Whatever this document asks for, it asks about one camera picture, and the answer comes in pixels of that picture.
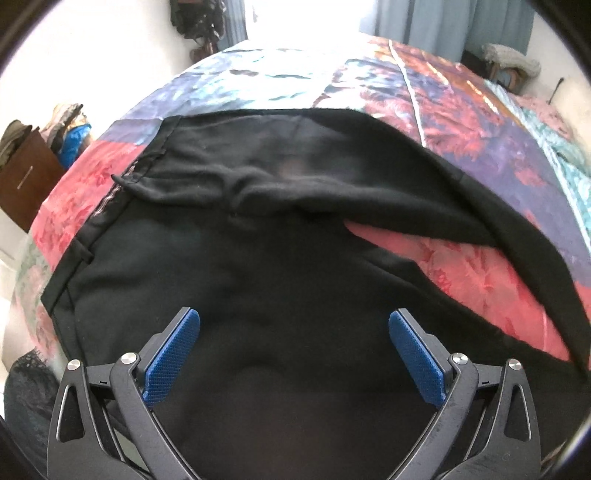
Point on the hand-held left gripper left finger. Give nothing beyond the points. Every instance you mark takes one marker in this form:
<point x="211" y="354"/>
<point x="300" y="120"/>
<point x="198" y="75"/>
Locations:
<point x="168" y="355"/>

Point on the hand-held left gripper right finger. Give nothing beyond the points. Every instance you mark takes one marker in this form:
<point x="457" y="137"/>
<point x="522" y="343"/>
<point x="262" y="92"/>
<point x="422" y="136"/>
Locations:
<point x="418" y="357"/>

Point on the black pants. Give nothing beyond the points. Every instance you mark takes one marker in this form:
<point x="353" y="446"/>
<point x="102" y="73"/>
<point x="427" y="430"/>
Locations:
<point x="277" y="277"/>

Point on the brown wooden cabinet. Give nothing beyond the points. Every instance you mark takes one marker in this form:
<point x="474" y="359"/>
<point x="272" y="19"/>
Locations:
<point x="27" y="184"/>

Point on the bright blue cloth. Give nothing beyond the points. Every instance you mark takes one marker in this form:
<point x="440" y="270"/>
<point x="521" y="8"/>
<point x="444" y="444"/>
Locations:
<point x="74" y="145"/>

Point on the patchwork satin bedspread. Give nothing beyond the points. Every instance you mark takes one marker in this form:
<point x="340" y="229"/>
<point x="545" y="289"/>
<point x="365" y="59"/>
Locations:
<point x="461" y="115"/>

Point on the pile of folded clothes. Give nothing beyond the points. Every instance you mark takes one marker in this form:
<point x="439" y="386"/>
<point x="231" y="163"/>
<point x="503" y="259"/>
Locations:
<point x="62" y="117"/>

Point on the blue floral blanket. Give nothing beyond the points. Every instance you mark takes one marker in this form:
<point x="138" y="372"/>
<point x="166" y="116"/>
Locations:
<point x="568" y="138"/>

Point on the olive green cloth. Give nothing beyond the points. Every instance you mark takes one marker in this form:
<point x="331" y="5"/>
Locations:
<point x="11" y="138"/>

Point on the dark chair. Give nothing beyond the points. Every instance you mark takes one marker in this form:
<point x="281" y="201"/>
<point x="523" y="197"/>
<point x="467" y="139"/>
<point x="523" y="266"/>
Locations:
<point x="475" y="64"/>

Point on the grey knitted cloth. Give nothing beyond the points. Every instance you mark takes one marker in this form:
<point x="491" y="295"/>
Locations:
<point x="510" y="57"/>

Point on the dark hanging clothes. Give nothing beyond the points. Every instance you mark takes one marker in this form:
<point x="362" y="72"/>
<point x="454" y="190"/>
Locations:
<point x="198" y="23"/>

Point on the blue curtain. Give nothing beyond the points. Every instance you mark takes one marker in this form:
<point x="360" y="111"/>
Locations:
<point x="452" y="23"/>

